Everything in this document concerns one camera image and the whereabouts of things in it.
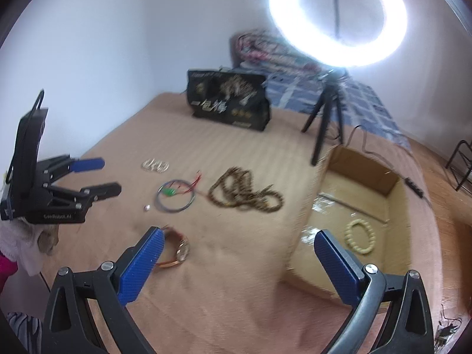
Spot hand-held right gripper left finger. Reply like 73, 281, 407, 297
41, 226, 166, 354

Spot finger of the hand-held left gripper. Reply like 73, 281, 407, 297
37, 155, 105, 189
48, 182, 122, 211

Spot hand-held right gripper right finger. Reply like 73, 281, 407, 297
313, 229, 436, 354

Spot cream bead bracelet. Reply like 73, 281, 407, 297
345, 219, 376, 255

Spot pale looped bracelet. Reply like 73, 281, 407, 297
141, 158, 170, 173

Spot silver bangle with red string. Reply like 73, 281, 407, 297
155, 170, 204, 213

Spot cardboard box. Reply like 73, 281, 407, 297
282, 145, 412, 305

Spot long brown bead necklace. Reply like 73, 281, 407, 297
207, 167, 284, 214

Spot person's left hand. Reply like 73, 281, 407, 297
37, 224, 60, 256

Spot clear plastic bag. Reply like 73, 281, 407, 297
312, 192, 343, 214
299, 229, 319, 246

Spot tangled thin strands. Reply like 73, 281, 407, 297
435, 313, 463, 354

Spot striped cloth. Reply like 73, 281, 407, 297
5, 312, 45, 354

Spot black printed bag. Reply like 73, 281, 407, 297
185, 68, 271, 132

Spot black metal clothes rack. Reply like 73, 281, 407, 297
444, 139, 472, 192

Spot black tripod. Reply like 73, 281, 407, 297
300, 68, 349, 166

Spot blue checked bed sheet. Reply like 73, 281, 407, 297
236, 63, 413, 152

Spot folded floral quilt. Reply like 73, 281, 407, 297
230, 29, 321, 72

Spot black cable with switch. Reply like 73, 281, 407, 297
343, 125, 432, 207

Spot white ring light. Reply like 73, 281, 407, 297
268, 0, 408, 68

